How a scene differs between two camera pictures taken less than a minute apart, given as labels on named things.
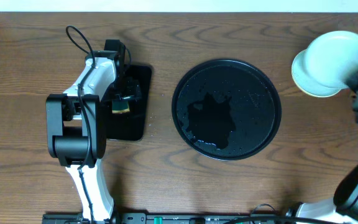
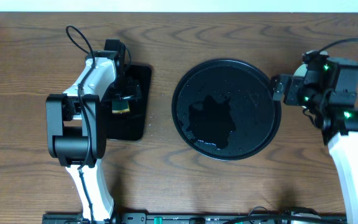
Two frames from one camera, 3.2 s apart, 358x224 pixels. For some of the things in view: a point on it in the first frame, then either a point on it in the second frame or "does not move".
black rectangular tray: [131, 126] does not move
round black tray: [226, 109] does not move
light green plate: [331, 57] to [301, 70]
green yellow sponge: [120, 106] does not move
